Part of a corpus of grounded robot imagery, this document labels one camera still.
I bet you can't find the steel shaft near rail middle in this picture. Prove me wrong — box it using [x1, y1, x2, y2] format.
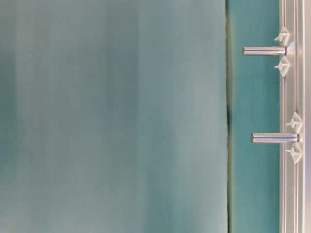
[242, 46, 287, 56]

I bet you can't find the silver aluminium extrusion rail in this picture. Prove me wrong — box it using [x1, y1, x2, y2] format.
[279, 0, 311, 233]

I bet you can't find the steel shaft toward rail end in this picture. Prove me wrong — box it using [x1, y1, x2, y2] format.
[250, 133, 299, 143]

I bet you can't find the clear plastic shaft bracket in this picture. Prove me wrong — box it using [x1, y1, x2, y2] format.
[274, 26, 295, 78]
[286, 112, 303, 164]

